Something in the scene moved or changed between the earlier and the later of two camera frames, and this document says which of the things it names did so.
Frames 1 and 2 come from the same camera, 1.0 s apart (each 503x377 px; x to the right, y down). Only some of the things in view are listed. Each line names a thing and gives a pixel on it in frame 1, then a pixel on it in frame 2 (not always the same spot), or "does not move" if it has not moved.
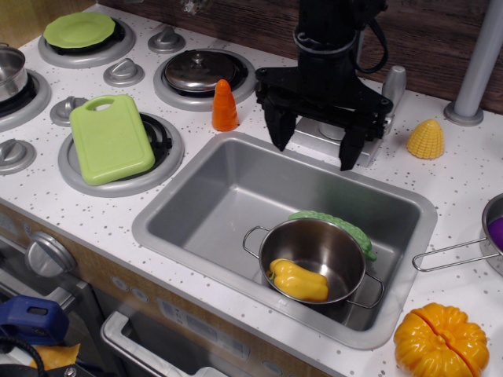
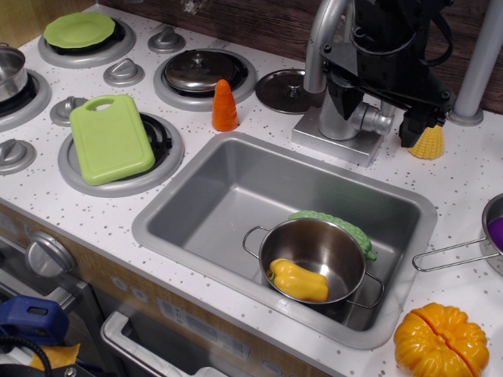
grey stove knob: (60, 113) does not move
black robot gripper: (328, 86) -> (403, 75)
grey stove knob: (167, 41) does not move
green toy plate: (78, 30) does not move
